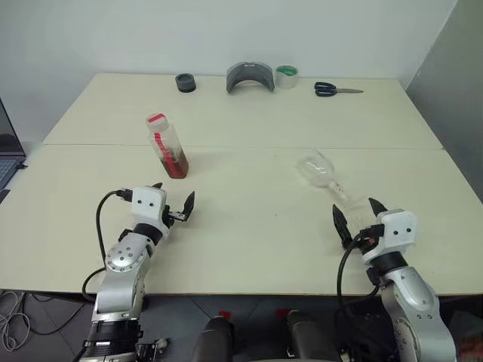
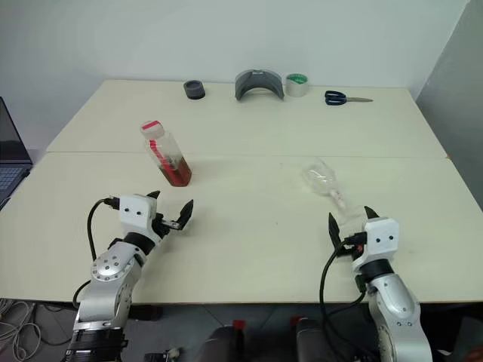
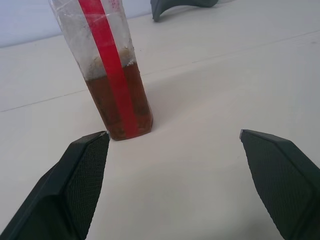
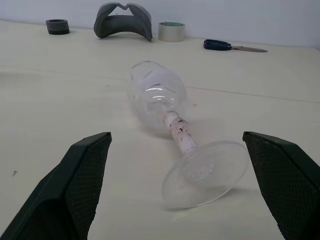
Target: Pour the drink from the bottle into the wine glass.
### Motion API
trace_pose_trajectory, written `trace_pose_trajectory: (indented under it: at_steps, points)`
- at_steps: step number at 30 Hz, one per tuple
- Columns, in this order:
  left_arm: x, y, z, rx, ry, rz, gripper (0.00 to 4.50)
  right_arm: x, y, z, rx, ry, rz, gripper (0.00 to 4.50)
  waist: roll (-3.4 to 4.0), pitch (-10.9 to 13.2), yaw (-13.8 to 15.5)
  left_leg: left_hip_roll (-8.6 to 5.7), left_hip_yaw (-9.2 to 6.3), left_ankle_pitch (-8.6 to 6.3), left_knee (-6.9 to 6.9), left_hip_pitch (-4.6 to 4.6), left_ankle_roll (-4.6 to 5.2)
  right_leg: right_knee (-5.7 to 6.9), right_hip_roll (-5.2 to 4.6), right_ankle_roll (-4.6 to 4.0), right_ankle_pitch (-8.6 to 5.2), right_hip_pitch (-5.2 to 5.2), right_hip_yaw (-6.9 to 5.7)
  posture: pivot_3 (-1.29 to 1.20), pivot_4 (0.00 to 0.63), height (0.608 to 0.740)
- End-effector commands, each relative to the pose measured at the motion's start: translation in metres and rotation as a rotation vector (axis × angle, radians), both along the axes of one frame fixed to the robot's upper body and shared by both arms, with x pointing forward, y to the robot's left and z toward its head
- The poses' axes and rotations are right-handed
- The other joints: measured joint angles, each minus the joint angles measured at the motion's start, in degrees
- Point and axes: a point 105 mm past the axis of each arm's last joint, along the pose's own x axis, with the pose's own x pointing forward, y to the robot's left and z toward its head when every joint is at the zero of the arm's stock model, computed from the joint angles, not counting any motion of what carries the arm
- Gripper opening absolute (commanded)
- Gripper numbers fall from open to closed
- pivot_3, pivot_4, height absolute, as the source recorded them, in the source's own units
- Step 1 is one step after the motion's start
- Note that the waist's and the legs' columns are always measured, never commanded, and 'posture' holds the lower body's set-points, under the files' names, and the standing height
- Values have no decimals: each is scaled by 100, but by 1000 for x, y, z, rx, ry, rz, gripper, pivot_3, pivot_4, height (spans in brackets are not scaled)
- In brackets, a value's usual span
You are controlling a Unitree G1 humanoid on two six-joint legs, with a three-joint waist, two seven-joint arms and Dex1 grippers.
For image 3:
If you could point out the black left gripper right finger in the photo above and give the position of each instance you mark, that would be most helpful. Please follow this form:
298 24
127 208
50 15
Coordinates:
287 185

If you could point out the clear bottle with red liquid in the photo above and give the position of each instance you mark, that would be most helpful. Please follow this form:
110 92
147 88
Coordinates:
100 105

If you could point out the grey curved plastic arch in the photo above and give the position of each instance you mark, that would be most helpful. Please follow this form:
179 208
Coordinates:
160 7

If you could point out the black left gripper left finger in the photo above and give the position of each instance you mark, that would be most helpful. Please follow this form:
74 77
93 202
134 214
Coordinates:
50 195

